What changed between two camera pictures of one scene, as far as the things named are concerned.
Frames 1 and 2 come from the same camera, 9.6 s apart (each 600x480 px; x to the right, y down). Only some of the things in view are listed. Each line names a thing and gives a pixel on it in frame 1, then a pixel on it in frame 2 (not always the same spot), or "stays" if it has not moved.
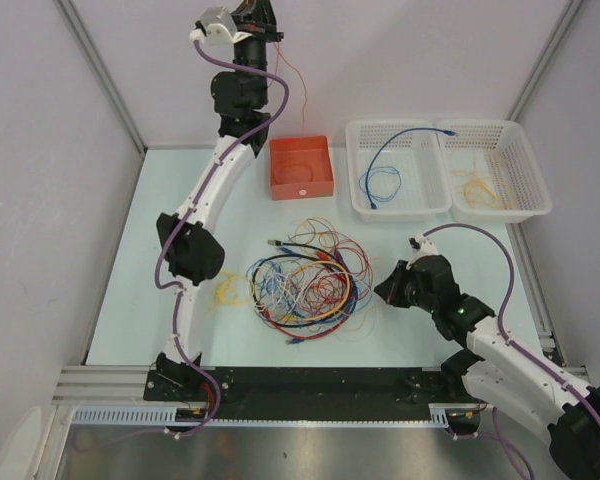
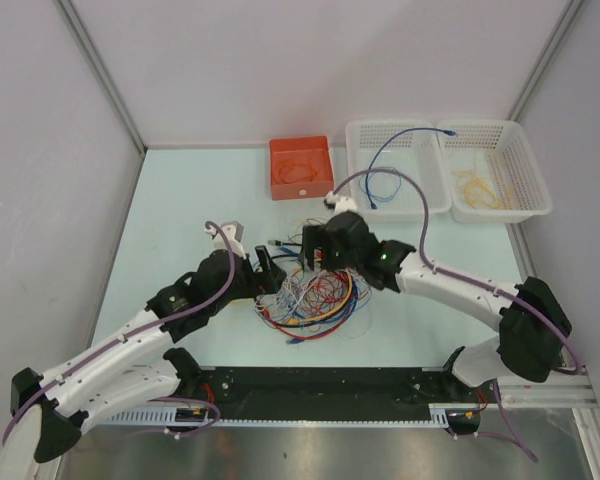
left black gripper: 256,17 -> 265,280
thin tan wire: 477,192 stays
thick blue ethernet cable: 445,131 stays
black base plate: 322,388 stays
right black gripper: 390,288 -> 316,236
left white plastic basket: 396,169 stays
